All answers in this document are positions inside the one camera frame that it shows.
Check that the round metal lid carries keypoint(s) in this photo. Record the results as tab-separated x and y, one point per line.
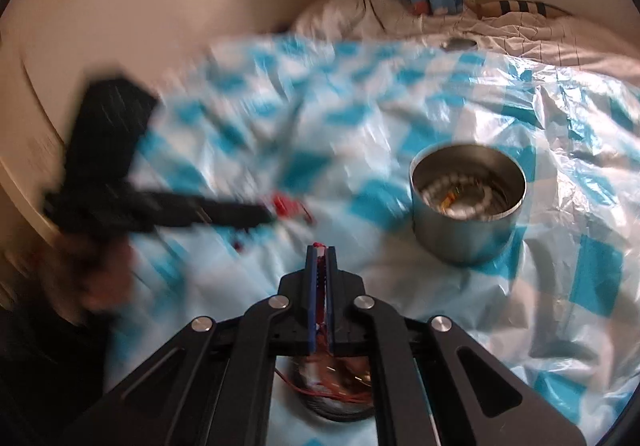
459	45

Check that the striped pillow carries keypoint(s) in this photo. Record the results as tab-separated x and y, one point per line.
525	8

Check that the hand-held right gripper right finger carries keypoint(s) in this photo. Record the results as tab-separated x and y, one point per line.
331	286

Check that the round metal tin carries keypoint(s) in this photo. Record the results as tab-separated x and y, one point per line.
465	236

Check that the blue checkered plastic sheet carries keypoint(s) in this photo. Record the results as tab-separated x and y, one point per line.
400	101

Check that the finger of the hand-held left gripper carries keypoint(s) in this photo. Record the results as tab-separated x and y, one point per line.
215	213

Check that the person's left hand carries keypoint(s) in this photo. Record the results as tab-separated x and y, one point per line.
95	276

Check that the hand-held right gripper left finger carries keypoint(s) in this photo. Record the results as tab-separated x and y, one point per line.
313	286

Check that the red jewelry piece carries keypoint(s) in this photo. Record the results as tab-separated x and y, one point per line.
285	206

